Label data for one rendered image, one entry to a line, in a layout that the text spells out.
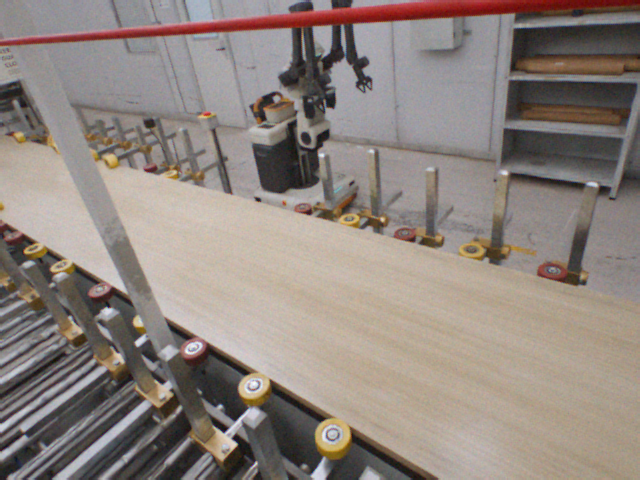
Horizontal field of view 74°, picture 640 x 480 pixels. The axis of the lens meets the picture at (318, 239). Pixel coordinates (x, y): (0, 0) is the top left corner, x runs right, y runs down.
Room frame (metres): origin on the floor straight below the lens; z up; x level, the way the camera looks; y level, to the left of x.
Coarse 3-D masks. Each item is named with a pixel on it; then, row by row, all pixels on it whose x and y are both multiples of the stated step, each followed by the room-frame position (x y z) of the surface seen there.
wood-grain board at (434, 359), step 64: (0, 192) 2.50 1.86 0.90; (64, 192) 2.33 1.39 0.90; (128, 192) 2.17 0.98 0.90; (192, 192) 2.03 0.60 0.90; (64, 256) 1.58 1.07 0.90; (192, 256) 1.41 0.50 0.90; (256, 256) 1.34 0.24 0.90; (320, 256) 1.27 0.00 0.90; (384, 256) 1.21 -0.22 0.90; (448, 256) 1.15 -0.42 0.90; (192, 320) 1.03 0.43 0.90; (256, 320) 0.99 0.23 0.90; (320, 320) 0.94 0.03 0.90; (384, 320) 0.90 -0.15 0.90; (448, 320) 0.86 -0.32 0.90; (512, 320) 0.82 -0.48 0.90; (576, 320) 0.79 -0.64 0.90; (320, 384) 0.71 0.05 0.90; (384, 384) 0.68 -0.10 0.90; (448, 384) 0.65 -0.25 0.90; (512, 384) 0.63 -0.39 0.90; (576, 384) 0.60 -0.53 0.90; (384, 448) 0.53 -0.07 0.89; (448, 448) 0.50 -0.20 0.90; (512, 448) 0.48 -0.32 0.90; (576, 448) 0.46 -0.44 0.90
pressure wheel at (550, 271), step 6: (546, 264) 1.02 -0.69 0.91; (552, 264) 1.02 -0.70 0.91; (540, 270) 1.00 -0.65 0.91; (546, 270) 1.00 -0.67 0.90; (552, 270) 0.99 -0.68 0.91; (558, 270) 0.99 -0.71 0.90; (564, 270) 0.98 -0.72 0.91; (540, 276) 0.98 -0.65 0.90; (546, 276) 0.97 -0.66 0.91; (552, 276) 0.96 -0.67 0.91; (558, 276) 0.96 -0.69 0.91; (564, 276) 0.96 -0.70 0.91; (564, 282) 0.96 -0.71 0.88
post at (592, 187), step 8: (592, 184) 1.06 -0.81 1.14; (600, 184) 1.06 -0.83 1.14; (584, 192) 1.07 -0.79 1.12; (592, 192) 1.05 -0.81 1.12; (584, 200) 1.06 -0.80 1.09; (592, 200) 1.05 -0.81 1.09; (584, 208) 1.06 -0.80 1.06; (592, 208) 1.05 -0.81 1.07; (584, 216) 1.06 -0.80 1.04; (592, 216) 1.05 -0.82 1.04; (584, 224) 1.06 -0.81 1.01; (576, 232) 1.07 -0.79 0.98; (584, 232) 1.05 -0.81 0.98; (576, 240) 1.06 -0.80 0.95; (584, 240) 1.05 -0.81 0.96; (576, 248) 1.06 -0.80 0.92; (584, 248) 1.05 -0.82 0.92; (576, 256) 1.06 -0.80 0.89; (568, 264) 1.07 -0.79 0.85; (576, 264) 1.05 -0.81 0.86; (576, 272) 1.05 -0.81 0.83
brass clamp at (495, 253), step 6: (480, 240) 1.28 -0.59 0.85; (486, 240) 1.28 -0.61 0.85; (486, 246) 1.24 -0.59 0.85; (492, 246) 1.23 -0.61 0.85; (504, 246) 1.22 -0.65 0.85; (510, 246) 1.22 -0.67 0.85; (492, 252) 1.22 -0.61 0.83; (498, 252) 1.21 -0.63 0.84; (504, 252) 1.20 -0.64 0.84; (510, 252) 1.22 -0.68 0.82; (492, 258) 1.22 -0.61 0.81; (498, 258) 1.21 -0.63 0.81; (504, 258) 1.20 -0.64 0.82
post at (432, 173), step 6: (432, 168) 1.40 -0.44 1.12; (438, 168) 1.41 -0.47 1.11; (426, 174) 1.41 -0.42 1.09; (432, 174) 1.39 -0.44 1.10; (438, 174) 1.41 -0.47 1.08; (426, 180) 1.41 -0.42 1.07; (432, 180) 1.39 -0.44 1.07; (438, 180) 1.41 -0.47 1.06; (426, 186) 1.41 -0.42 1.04; (432, 186) 1.39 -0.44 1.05; (426, 192) 1.41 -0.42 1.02; (432, 192) 1.39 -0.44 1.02; (426, 198) 1.41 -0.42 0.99; (432, 198) 1.39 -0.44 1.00; (426, 204) 1.41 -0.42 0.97; (432, 204) 1.39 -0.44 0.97; (426, 210) 1.41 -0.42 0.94; (432, 210) 1.39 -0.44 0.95; (426, 216) 1.41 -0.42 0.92; (432, 216) 1.39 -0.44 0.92; (426, 222) 1.41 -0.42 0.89; (432, 222) 1.39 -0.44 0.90; (426, 228) 1.41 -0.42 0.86; (432, 228) 1.39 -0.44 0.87; (426, 234) 1.41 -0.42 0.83; (432, 234) 1.39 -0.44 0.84
